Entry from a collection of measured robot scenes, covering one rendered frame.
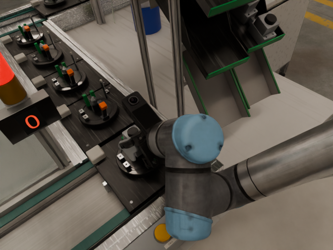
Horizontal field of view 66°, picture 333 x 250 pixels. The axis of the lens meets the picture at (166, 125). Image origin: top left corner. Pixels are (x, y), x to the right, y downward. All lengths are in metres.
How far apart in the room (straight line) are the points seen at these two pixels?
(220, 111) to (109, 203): 0.43
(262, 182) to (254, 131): 0.54
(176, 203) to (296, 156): 0.20
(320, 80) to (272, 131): 1.81
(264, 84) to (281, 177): 0.52
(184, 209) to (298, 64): 2.60
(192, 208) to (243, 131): 0.62
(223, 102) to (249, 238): 0.39
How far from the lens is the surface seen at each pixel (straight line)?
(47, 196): 0.84
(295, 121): 1.06
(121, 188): 0.74
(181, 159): 0.39
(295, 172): 0.45
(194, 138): 0.37
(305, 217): 0.86
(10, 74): 0.59
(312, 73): 2.83
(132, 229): 0.70
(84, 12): 1.82
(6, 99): 0.62
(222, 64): 0.69
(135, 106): 0.56
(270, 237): 0.81
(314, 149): 0.44
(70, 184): 0.84
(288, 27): 2.27
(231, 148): 0.92
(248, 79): 0.90
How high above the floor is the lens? 1.60
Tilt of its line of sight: 48 degrees down
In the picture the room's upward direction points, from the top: 8 degrees counter-clockwise
